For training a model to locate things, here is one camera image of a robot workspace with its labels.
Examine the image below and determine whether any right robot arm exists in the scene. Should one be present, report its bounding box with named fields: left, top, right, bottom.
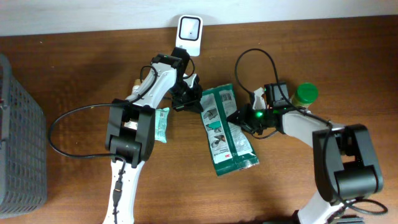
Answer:
left=227, top=82, right=388, bottom=224

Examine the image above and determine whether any white barcode scanner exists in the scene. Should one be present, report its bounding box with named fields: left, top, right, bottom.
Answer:
left=175, top=15, right=203, bottom=57

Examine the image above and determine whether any grey plastic mesh basket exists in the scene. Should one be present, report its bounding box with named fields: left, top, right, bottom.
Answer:
left=1, top=54, right=47, bottom=219

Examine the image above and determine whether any white cream tube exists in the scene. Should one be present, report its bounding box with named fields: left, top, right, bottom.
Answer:
left=131, top=79, right=141, bottom=95

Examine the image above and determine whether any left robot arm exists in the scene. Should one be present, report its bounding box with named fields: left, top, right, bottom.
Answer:
left=104, top=47, right=203, bottom=223

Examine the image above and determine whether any teal tissue packet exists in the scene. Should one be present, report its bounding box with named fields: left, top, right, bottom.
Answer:
left=155, top=108, right=170, bottom=143

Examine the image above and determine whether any green lid small jar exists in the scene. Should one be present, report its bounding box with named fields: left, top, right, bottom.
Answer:
left=290, top=83, right=318, bottom=108

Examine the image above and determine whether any green 3M gloves packet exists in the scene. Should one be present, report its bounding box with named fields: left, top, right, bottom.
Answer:
left=200, top=83, right=259, bottom=177

